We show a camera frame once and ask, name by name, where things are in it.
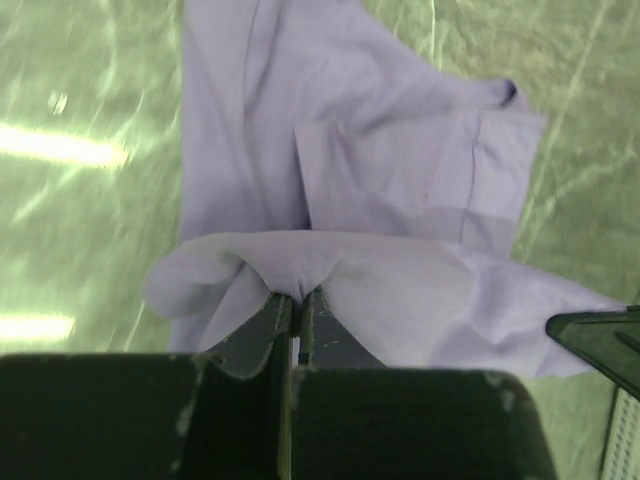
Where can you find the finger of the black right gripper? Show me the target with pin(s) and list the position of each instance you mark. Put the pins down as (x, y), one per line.
(608, 341)

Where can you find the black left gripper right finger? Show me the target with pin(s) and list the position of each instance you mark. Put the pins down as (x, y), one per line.
(354, 418)

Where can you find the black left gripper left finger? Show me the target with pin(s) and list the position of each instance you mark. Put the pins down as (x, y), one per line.
(209, 415)

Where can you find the purple t shirt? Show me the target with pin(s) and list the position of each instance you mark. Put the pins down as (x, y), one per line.
(320, 153)

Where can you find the white laundry basket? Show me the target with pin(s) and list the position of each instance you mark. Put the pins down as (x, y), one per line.
(621, 459)

